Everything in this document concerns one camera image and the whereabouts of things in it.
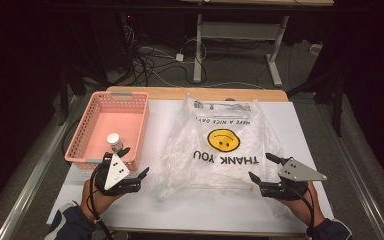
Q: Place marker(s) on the pink plastic basket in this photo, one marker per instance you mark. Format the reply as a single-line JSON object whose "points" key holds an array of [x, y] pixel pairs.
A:
{"points": [[113, 120]]}

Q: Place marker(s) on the small jar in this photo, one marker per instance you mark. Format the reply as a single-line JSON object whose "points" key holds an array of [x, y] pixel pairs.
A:
{"points": [[114, 138]]}

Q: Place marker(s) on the person's right hand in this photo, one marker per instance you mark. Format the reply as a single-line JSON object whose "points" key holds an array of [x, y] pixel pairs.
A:
{"points": [[300, 208]]}

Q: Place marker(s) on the clear plastic bag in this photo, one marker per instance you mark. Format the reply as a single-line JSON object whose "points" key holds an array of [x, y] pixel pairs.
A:
{"points": [[180, 150]]}

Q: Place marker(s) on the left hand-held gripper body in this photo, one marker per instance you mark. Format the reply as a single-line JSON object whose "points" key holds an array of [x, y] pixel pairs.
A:
{"points": [[115, 171]]}

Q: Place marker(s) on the white metal desk frame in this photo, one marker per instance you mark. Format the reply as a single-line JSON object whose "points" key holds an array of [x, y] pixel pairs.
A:
{"points": [[198, 50]]}

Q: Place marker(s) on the white power adapter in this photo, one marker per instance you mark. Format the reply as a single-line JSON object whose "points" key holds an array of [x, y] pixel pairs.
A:
{"points": [[179, 57]]}

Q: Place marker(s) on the black stand leg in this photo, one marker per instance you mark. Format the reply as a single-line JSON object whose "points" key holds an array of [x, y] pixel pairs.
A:
{"points": [[338, 110], [64, 100]]}

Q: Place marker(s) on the white table mat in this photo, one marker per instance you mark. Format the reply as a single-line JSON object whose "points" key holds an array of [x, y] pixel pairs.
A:
{"points": [[196, 213]]}

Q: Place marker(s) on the person's left hand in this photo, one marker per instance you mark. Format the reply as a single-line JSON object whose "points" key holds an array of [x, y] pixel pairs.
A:
{"points": [[101, 201]]}

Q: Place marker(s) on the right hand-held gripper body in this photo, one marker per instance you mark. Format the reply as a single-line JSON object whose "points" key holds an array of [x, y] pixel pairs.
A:
{"points": [[296, 171]]}

